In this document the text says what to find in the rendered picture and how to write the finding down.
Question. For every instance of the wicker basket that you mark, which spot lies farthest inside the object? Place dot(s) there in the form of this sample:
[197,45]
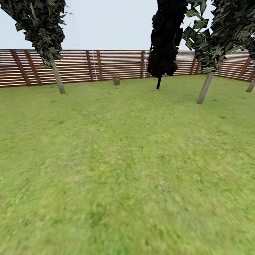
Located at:
[116,80]

